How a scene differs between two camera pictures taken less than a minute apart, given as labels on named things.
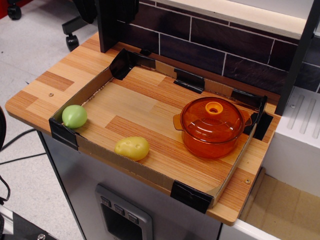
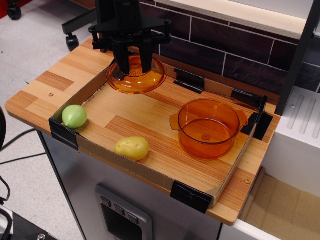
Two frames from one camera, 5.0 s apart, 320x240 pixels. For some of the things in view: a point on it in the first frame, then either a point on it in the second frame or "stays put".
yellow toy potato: (135, 148) stays put
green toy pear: (74, 116) stays put
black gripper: (111, 10) → (122, 19)
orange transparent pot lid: (212, 119) → (137, 82)
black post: (305, 43) stays put
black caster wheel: (14, 12) stays put
